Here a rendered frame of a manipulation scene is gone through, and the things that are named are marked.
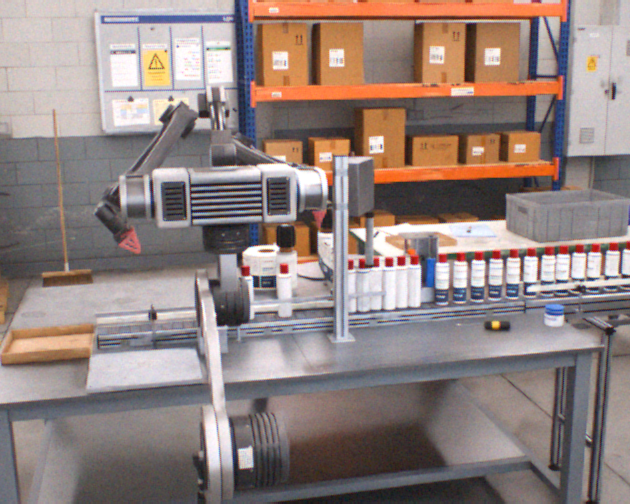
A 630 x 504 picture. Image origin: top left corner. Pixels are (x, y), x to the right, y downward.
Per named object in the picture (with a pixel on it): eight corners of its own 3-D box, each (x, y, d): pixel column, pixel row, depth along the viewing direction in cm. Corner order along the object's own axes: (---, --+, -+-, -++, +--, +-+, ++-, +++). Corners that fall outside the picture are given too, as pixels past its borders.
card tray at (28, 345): (94, 333, 304) (93, 323, 303) (91, 357, 279) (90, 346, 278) (11, 340, 298) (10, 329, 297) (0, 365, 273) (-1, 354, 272)
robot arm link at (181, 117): (184, 88, 261) (209, 107, 264) (168, 106, 272) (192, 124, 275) (115, 190, 238) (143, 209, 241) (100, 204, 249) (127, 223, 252)
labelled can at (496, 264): (497, 297, 325) (499, 248, 320) (503, 301, 320) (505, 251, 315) (485, 298, 324) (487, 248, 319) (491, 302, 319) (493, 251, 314)
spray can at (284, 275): (290, 313, 308) (289, 261, 303) (293, 317, 303) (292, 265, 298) (277, 314, 307) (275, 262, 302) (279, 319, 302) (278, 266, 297)
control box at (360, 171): (374, 208, 298) (374, 157, 294) (358, 216, 283) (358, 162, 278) (348, 206, 302) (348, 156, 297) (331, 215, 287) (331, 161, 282)
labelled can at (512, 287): (514, 296, 327) (517, 246, 322) (520, 299, 322) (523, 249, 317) (503, 297, 326) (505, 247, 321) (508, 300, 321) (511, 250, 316)
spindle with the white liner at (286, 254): (295, 291, 338) (294, 221, 331) (299, 297, 329) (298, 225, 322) (274, 292, 336) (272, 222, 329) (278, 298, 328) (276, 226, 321)
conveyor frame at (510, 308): (513, 305, 331) (513, 294, 330) (525, 313, 320) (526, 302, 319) (98, 339, 297) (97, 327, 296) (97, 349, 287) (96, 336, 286)
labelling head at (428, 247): (428, 292, 333) (429, 231, 327) (440, 301, 320) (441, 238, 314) (396, 294, 330) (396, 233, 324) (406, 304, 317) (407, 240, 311)
